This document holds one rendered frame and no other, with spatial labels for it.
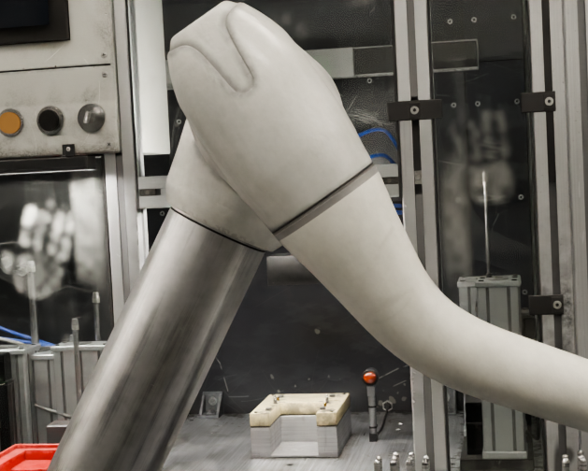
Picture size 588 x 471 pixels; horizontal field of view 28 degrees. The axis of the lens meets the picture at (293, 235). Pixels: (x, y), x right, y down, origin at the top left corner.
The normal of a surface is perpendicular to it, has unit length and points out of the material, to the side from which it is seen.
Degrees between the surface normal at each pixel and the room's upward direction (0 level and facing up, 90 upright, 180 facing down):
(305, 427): 90
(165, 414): 107
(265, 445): 90
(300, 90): 70
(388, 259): 85
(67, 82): 90
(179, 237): 75
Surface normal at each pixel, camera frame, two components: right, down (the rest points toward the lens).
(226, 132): -0.52, 0.30
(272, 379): -0.18, 0.06
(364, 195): 0.58, -0.11
